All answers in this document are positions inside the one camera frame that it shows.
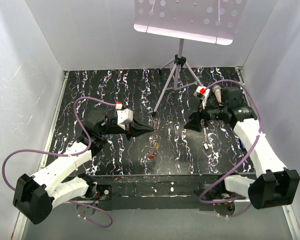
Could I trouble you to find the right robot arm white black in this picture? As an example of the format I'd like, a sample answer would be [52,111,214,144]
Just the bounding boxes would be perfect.
[184,84,300,210]

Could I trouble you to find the black front rail base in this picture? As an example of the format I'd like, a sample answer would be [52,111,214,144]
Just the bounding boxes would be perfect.
[91,173,220,211]

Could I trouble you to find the white black key fob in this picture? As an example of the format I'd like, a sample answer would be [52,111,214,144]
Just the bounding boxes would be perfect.
[203,142,209,151]

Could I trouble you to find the aluminium frame rail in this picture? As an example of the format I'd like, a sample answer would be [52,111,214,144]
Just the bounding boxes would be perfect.
[12,200,300,240]

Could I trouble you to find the lilac music stand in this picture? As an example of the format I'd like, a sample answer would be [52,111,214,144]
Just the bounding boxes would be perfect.
[133,0,248,117]

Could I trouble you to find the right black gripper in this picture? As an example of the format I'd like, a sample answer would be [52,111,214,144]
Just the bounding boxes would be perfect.
[183,98,228,133]

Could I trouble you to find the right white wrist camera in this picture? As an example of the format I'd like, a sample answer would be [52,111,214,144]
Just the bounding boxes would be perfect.
[193,86,210,110]

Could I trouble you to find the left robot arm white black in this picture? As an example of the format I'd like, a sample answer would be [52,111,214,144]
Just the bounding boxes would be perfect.
[12,108,154,225]

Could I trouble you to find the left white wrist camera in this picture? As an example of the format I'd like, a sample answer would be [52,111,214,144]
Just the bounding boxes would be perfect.
[115,102,134,130]

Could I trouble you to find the large toothed keyring disc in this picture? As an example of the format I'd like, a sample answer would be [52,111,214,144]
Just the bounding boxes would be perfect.
[148,119,162,160]

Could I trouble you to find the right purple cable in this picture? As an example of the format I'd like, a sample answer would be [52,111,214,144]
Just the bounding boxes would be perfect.
[197,79,262,218]

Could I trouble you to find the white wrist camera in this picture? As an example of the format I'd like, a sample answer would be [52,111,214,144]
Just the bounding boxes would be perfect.
[115,102,134,130]
[193,86,210,110]

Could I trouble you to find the glitter toy microphone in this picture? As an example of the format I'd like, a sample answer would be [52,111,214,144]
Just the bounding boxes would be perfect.
[212,84,222,104]

